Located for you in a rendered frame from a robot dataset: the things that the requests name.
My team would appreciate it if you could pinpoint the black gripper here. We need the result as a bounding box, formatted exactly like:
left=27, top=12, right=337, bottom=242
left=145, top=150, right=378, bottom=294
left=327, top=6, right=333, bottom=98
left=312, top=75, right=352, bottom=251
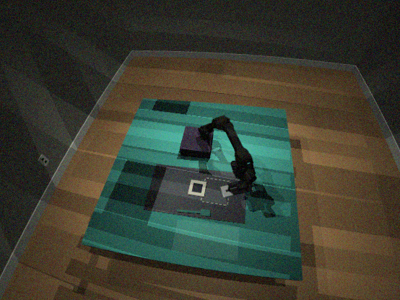
left=231, top=160, right=249, bottom=190

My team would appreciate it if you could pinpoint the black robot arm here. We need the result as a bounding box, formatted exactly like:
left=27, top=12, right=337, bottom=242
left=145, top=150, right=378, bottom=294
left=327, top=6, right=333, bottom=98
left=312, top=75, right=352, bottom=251
left=198, top=115, right=257, bottom=184

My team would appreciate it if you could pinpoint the dark grey flat mat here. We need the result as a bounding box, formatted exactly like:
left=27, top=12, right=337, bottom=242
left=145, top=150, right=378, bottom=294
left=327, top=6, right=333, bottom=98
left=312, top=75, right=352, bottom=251
left=144, top=164, right=246, bottom=223

